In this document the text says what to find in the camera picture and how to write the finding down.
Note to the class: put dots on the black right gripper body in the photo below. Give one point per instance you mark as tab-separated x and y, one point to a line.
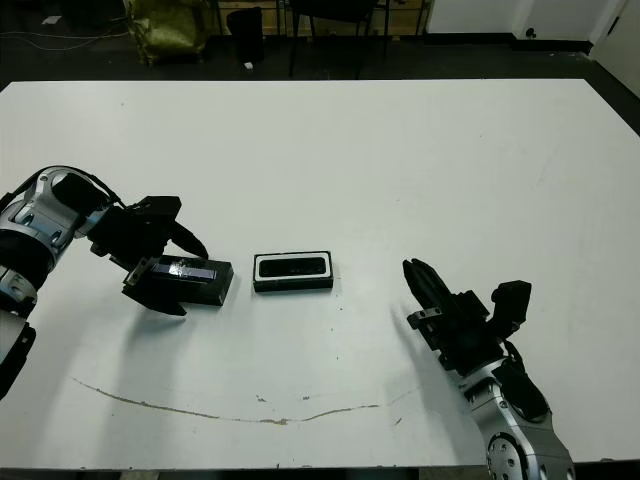
460	335

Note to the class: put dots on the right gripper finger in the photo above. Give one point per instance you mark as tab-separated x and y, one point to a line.
435	290
417	287

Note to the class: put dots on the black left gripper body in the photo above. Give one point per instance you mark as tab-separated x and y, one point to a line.
130	235

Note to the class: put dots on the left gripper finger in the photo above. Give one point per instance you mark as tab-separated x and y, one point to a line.
187	240
150	301

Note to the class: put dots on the black box lid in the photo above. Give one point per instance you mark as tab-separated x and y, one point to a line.
200	287

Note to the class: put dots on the black box base white insert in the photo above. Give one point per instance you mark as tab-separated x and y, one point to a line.
292	287

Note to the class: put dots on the yellow-green plastic bag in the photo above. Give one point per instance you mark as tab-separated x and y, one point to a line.
165	27

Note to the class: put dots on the white paper sheet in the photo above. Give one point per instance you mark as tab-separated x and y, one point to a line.
51	20

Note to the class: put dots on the light plywood crate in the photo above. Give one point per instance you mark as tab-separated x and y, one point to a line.
275	20
405	17

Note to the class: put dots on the black mesh chair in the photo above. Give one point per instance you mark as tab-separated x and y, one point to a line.
335	6

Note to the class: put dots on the white door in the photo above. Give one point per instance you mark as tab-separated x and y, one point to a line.
622	45

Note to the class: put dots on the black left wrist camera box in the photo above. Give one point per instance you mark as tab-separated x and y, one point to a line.
157	207

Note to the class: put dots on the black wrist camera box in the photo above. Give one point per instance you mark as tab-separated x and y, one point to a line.
157	207
512	300

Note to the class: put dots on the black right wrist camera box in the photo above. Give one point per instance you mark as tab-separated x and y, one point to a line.
512	300

